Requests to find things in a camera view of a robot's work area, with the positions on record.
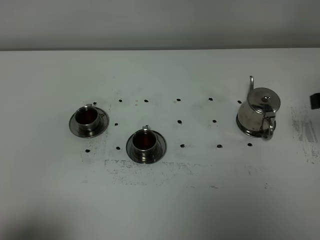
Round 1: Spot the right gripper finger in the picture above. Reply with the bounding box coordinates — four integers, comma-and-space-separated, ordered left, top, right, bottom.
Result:
309, 93, 320, 110

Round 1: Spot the stainless steel teapot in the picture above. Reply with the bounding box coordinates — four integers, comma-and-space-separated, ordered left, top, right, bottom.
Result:
237, 76, 281, 131

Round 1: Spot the middle steel saucer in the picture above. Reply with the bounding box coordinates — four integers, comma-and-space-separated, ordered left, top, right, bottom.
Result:
126, 130, 167, 164

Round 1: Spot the middle steel teacup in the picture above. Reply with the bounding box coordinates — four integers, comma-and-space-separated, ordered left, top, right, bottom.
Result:
132, 125, 158, 153

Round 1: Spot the steel teacup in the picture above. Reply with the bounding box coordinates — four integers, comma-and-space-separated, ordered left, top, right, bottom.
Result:
74, 105, 100, 131
132, 125, 158, 153

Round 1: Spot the left steel saucer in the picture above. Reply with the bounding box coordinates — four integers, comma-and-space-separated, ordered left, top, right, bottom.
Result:
69, 105, 109, 139

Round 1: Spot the left steel teacup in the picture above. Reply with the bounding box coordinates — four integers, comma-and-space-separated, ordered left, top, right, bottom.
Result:
74, 105, 100, 131

